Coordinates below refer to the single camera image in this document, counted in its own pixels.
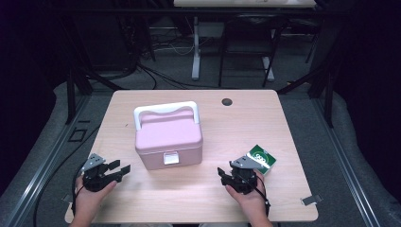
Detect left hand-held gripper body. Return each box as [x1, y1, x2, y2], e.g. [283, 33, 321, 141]
[80, 152, 124, 193]

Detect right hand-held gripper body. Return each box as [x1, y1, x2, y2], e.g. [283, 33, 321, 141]
[229, 156, 265, 195]

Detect pink lidded storage box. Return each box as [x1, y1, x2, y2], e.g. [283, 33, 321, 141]
[133, 100, 204, 171]

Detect person's left hand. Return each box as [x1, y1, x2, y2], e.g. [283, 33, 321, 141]
[73, 175, 118, 220]

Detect person's right hand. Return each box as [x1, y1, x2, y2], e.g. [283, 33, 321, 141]
[224, 169, 270, 222]

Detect black metal stand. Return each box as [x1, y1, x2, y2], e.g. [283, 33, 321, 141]
[277, 18, 344, 129]
[60, 18, 127, 126]

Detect white background desk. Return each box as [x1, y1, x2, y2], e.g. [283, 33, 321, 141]
[173, 0, 317, 82]

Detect black chair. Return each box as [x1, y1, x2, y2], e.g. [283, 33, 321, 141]
[218, 13, 288, 89]

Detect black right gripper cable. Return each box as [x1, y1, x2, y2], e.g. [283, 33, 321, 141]
[254, 174, 271, 218]

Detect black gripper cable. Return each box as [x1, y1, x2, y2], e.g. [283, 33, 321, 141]
[254, 174, 271, 218]
[71, 168, 88, 217]

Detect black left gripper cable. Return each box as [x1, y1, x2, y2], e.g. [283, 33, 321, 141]
[71, 168, 88, 217]

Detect black cable on floor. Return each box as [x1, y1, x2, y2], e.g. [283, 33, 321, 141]
[32, 126, 102, 227]

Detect aluminium floor rail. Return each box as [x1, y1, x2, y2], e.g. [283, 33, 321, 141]
[5, 94, 93, 227]
[314, 94, 383, 227]

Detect black floor cable bundle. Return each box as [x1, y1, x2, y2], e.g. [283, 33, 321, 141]
[135, 61, 221, 91]

